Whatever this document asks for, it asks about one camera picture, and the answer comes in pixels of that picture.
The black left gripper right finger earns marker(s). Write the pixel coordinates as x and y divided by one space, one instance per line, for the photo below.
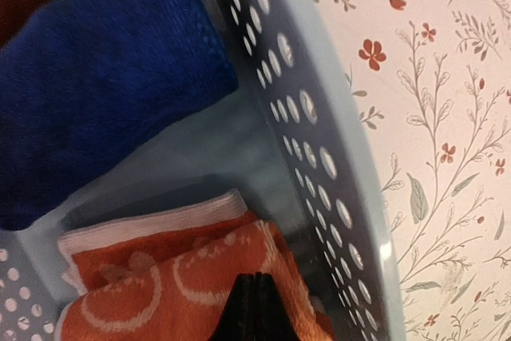
272 322

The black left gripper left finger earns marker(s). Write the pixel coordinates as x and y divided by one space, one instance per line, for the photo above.
236 322

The orange rabbit print towel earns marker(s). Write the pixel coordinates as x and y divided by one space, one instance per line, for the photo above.
168 275

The light blue plastic basket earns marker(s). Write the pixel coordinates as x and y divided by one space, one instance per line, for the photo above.
287 139

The blue rolled towel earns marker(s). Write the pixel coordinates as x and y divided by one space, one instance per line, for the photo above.
86 82

